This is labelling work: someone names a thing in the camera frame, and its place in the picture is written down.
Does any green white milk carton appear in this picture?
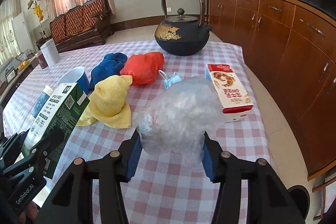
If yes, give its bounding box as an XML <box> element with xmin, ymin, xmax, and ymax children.
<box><xmin>22</xmin><ymin>83</ymin><xmax>89</xmax><ymax>179</ymax></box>

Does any red white milk carton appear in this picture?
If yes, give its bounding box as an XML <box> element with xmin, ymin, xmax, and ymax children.
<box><xmin>206</xmin><ymin>64</ymin><xmax>253</xmax><ymax>122</ymax></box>

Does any clear plastic bag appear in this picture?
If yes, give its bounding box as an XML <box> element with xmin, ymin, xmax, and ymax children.
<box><xmin>133</xmin><ymin>77</ymin><xmax>225</xmax><ymax>172</ymax></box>

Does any blue towel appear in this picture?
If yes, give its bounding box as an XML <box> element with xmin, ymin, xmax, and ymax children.
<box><xmin>89</xmin><ymin>52</ymin><xmax>127</xmax><ymax>90</ymax></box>

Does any carved dark wood stand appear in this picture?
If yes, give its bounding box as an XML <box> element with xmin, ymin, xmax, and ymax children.
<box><xmin>312</xmin><ymin>169</ymin><xmax>335</xmax><ymax>221</ymax></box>

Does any yellow towel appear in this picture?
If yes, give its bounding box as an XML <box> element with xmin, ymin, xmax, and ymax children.
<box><xmin>77</xmin><ymin>75</ymin><xmax>133</xmax><ymax>129</ymax></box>

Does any blue white paper cup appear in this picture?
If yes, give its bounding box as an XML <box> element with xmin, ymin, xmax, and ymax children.
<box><xmin>58</xmin><ymin>66</ymin><xmax>90</xmax><ymax>95</ymax></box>

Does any dark red small box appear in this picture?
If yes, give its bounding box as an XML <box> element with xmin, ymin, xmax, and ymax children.
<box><xmin>35</xmin><ymin>51</ymin><xmax>48</xmax><ymax>69</ymax></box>

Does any white tin box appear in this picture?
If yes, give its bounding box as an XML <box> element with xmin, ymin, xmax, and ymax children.
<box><xmin>41</xmin><ymin>39</ymin><xmax>60</xmax><ymax>67</ymax></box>

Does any red plastic bag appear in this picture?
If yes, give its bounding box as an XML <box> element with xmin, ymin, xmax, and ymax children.
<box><xmin>120</xmin><ymin>52</ymin><xmax>164</xmax><ymax>86</ymax></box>

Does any blue face mask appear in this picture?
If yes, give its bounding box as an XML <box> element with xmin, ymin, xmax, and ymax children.
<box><xmin>158</xmin><ymin>70</ymin><xmax>182</xmax><ymax>89</ymax></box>

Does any long wooden sideboard cabinet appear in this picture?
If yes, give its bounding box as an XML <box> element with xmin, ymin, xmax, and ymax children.
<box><xmin>205</xmin><ymin>0</ymin><xmax>335</xmax><ymax>180</ymax></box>

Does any wooden carved sofa bench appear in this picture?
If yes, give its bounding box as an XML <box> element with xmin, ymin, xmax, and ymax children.
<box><xmin>50</xmin><ymin>0</ymin><xmax>114</xmax><ymax>53</ymax></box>

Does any black cast iron teapot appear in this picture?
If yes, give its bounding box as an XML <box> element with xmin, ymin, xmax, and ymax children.
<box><xmin>154</xmin><ymin>0</ymin><xmax>212</xmax><ymax>56</ymax></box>

